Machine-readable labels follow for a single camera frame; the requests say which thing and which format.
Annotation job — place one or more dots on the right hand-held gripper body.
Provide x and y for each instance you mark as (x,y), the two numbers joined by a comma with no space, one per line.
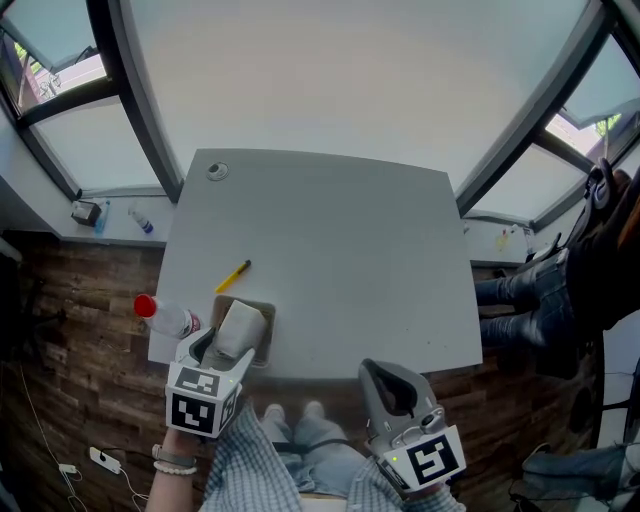
(435,462)

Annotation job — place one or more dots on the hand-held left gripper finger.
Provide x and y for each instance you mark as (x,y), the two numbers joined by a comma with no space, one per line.
(242,367)
(187,347)

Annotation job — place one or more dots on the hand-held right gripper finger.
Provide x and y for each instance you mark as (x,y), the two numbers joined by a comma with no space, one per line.
(372,405)
(417,395)

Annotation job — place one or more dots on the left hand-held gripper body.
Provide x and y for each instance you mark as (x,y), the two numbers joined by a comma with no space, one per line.
(195,410)

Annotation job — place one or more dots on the white foam block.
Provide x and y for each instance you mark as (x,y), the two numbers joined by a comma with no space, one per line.
(242,327)

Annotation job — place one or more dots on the small tan box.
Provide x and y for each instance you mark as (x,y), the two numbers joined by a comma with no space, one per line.
(269,325)

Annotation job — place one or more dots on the person's left forearm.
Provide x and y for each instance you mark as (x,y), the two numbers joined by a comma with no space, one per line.
(175,490)

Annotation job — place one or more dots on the person's right forearm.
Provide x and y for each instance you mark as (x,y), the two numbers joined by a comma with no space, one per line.
(370,490)

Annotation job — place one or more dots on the black box with white contents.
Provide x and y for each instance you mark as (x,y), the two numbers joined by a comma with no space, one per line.
(85,214)

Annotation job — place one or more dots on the clear bottle with red cap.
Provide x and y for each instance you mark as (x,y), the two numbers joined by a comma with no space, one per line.
(167,317)

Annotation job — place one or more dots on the grey wrist band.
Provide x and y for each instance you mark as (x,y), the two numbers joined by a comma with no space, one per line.
(175,457)

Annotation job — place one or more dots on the person's white left shoe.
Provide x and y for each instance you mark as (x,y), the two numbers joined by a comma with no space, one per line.
(274,413)

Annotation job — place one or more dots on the person's white shoe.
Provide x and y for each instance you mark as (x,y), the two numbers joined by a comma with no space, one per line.
(314,410)
(274,413)

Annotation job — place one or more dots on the person's white right shoe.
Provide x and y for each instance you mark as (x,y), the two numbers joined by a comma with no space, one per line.
(314,410)

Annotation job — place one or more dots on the person's right leg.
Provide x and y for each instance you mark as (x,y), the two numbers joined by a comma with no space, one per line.
(330,465)

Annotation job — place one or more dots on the person's leg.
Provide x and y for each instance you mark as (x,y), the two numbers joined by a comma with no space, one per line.
(282,465)
(580,470)
(330,465)

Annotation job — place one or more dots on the yellow pencil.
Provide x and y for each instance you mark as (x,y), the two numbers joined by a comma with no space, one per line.
(231,277)

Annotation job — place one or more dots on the white power strip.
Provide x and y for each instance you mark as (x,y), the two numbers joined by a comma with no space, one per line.
(105,460)

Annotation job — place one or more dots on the person's left leg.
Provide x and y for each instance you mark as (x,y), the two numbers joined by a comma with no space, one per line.
(282,465)

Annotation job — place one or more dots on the small spray bottle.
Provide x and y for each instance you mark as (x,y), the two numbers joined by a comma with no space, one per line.
(142,222)

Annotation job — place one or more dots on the white charger adapter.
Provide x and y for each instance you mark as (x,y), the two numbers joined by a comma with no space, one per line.
(67,468)

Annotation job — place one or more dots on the blue plastic bottle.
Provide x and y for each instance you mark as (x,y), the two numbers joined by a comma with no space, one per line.
(101,222)

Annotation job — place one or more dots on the black office chair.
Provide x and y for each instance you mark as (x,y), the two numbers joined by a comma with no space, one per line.
(15,315)
(570,370)

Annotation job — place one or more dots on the small yellow bottle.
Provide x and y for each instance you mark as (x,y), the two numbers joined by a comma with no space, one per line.
(506,239)

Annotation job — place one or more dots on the black and white headset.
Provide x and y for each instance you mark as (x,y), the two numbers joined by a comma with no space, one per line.
(597,190)

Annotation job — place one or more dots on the dark window frame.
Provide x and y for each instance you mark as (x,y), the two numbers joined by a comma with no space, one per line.
(150,135)
(520,130)

